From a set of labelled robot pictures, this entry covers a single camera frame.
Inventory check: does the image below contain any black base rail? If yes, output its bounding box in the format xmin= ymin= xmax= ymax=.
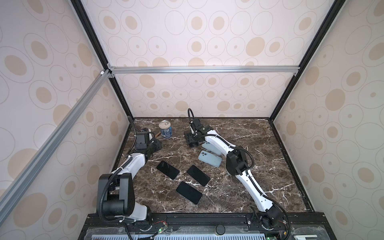
xmin=79 ymin=212 xmax=336 ymax=240

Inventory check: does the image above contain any black phone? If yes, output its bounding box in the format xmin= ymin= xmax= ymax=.
xmin=187 ymin=165 xmax=211 ymax=187
xmin=176 ymin=182 xmax=203 ymax=205
xmin=157 ymin=161 xmax=180 ymax=180

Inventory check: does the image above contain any left diagonal aluminium rail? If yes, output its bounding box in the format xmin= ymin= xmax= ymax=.
xmin=1 ymin=69 xmax=112 ymax=224

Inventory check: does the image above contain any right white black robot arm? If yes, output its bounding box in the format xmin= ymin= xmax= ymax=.
xmin=185 ymin=108 xmax=292 ymax=240

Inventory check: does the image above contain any horizontal aluminium rail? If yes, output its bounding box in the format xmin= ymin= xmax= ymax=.
xmin=111 ymin=66 xmax=300 ymax=74

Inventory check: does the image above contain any light blue phone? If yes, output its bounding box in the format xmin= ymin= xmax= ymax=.
xmin=198 ymin=151 xmax=222 ymax=168
xmin=202 ymin=142 xmax=222 ymax=156

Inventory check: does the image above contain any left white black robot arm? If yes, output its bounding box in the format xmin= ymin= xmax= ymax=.
xmin=96 ymin=117 xmax=162 ymax=225

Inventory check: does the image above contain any blue white tin can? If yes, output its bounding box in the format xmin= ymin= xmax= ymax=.
xmin=159 ymin=120 xmax=173 ymax=139

